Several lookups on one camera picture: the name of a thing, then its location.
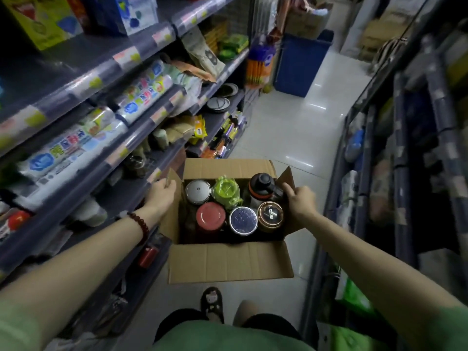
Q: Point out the person's right hand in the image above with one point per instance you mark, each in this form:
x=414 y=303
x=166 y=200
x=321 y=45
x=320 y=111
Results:
x=301 y=204

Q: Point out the person's left hand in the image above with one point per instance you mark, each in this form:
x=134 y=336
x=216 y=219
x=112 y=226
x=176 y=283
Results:
x=160 y=199

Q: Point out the person's left thumb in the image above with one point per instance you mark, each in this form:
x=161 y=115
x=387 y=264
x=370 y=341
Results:
x=171 y=186

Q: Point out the person's right thumb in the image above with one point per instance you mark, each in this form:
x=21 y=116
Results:
x=288 y=190

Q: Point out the brown cardboard box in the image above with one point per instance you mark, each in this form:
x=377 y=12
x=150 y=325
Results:
x=226 y=257

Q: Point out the person's right forearm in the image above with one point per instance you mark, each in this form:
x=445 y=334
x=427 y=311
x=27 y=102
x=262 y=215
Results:
x=365 y=261

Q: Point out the person's left forearm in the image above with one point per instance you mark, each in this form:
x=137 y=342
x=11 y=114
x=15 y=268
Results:
x=76 y=266

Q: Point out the black cap sports bottle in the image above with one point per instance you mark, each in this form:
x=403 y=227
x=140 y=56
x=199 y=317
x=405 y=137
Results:
x=262 y=188

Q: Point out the silver lid bottle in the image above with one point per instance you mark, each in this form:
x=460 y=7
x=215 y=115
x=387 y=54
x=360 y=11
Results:
x=197 y=191

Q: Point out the brown lid bottle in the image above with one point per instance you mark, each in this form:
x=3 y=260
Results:
x=270 y=214

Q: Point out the glass jar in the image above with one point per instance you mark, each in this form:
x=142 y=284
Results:
x=136 y=165

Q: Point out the red lid bottle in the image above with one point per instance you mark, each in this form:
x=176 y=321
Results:
x=210 y=217

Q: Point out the blue speckled lid bottle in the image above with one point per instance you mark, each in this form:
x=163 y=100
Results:
x=243 y=220

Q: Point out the green lid wrapped bottle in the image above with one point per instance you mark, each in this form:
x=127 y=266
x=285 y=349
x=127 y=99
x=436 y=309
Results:
x=226 y=190

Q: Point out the white packets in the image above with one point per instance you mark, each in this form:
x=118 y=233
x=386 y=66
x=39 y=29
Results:
x=347 y=199

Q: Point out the yellow snack packets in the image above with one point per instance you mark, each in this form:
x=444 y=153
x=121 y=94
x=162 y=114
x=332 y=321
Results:
x=198 y=129

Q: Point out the row of small bottles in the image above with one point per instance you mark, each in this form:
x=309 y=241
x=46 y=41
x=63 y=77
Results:
x=225 y=137

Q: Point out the small red item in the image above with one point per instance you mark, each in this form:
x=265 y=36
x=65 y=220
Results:
x=148 y=256

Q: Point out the blue packet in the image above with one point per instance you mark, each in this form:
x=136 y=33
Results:
x=354 y=146

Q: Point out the white cup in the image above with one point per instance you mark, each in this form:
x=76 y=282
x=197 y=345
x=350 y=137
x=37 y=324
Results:
x=89 y=213

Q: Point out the round metal lid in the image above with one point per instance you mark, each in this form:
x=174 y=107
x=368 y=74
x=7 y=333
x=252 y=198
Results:
x=218 y=104
x=227 y=89

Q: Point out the printed plastic bag rolls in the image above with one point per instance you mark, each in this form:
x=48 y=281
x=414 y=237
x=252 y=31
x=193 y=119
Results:
x=69 y=149
x=144 y=93

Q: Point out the black cat-face slipper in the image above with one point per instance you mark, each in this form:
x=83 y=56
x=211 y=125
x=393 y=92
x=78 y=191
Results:
x=212 y=304

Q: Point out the green plastic bag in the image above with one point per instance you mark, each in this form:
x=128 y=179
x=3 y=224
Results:
x=356 y=297

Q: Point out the blue bin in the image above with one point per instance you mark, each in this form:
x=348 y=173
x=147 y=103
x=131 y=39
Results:
x=299 y=63

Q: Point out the orange bundle with blue label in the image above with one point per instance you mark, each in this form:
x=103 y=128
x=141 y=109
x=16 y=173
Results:
x=259 y=63

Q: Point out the dark store shelf unit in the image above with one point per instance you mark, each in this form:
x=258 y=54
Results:
x=413 y=149

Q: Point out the black shorts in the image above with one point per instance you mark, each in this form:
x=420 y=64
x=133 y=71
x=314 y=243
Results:
x=175 y=321

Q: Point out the beige patterned paper bag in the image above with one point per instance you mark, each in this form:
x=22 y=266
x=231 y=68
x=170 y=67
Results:
x=203 y=52

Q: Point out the green packets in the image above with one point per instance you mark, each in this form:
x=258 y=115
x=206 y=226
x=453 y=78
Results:
x=232 y=47

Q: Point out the red cap container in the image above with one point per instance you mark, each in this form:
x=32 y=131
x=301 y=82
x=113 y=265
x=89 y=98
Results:
x=18 y=219

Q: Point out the yellow boxes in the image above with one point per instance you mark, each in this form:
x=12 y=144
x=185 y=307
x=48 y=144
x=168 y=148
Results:
x=215 y=35

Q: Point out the green shirt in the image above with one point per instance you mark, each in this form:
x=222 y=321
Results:
x=226 y=338

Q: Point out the grey store shelf unit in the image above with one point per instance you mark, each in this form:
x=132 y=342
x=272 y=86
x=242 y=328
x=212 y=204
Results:
x=55 y=74

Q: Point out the cardboard box with goods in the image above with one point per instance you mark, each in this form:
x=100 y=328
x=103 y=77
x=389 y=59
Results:
x=307 y=21

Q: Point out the stack of cardboard boxes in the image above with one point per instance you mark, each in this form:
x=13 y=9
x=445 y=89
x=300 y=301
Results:
x=382 y=38

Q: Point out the blue white product box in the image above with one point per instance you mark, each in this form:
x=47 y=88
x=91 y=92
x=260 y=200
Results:
x=120 y=14

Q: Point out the yellow green product box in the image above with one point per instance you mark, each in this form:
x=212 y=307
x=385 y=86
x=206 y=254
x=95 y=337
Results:
x=36 y=21

